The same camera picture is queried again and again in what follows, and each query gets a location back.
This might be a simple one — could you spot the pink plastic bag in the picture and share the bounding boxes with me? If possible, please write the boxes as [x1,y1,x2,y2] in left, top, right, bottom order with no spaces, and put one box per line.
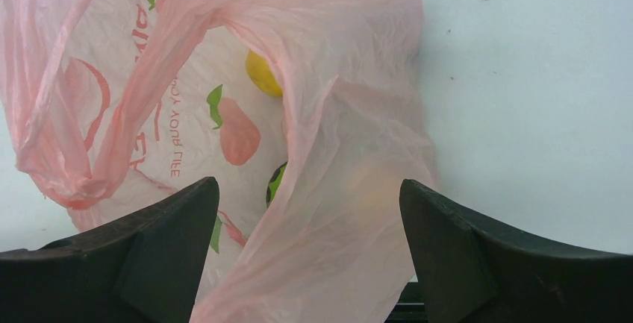
[1,0,438,322]

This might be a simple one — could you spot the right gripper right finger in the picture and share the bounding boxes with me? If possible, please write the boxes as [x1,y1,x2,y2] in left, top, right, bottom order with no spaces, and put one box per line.
[399,179,632,322]

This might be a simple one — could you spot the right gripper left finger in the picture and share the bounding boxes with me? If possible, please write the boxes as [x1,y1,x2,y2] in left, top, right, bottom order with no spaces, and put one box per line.
[1,177,219,322]

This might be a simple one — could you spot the green fake fruit in bag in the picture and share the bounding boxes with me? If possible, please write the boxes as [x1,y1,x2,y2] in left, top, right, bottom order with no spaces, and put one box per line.
[266,162,287,207]

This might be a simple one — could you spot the yellow fake fruit in bag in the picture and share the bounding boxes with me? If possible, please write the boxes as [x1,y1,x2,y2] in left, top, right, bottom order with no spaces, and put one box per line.
[245,50,283,98]

